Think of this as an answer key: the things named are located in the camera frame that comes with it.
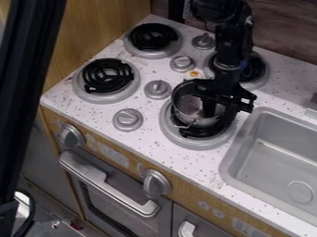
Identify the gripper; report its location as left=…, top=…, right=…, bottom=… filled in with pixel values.
left=189, top=68, right=260, bottom=133

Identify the silver pot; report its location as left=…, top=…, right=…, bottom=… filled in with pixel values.
left=170, top=78, right=234, bottom=130

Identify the toy sink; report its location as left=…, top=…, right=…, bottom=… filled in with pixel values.
left=218, top=106, right=317, bottom=228

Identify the toy stove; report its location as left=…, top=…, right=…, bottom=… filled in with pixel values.
left=70, top=21, right=273, bottom=152

